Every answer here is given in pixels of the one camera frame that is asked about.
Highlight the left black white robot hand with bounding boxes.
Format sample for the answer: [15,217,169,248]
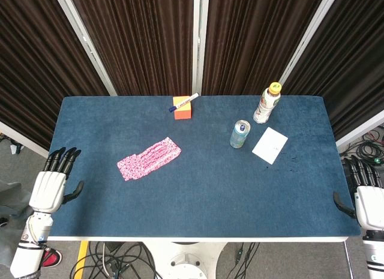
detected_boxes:
[28,146,85,214]

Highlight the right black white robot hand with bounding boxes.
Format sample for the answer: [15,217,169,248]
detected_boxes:
[332,155,384,230]

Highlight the pink patterned cloth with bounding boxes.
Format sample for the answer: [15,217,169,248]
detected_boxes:
[116,136,183,182]

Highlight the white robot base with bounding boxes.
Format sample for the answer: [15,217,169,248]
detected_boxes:
[143,241,230,279]

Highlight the red shoe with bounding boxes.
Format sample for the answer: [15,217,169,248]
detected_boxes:
[41,248,63,268]

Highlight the white paper card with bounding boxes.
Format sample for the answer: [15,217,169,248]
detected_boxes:
[251,127,289,165]

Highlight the dark brown curtain panel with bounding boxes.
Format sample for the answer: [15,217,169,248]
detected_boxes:
[201,0,328,96]
[281,0,384,142]
[68,0,196,96]
[0,0,110,151]

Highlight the white bottle with yellow cap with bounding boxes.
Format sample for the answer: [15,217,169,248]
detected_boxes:
[253,82,283,125]

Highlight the light blue drink can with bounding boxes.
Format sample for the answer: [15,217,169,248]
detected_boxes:
[229,119,252,149]

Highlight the blue table mat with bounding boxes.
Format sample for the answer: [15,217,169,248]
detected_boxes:
[47,95,361,239]

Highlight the orange foam block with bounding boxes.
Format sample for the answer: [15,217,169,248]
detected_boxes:
[173,95,193,121]

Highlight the white marker with blue cap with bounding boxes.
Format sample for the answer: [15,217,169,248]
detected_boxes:
[167,92,200,113]

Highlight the black and green floor cables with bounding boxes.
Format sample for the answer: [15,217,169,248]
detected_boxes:
[338,125,384,167]

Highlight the white partition base rail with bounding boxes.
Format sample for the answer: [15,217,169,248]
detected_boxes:
[335,110,384,148]
[0,119,50,159]

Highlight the black floor cable bundle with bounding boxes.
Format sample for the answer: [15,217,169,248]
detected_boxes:
[70,242,145,279]

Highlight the black cable with inline box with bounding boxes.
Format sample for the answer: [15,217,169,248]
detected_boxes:
[230,242,260,275]

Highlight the white partition post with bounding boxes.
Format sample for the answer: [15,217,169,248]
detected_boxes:
[193,0,210,96]
[52,0,118,97]
[277,0,341,95]

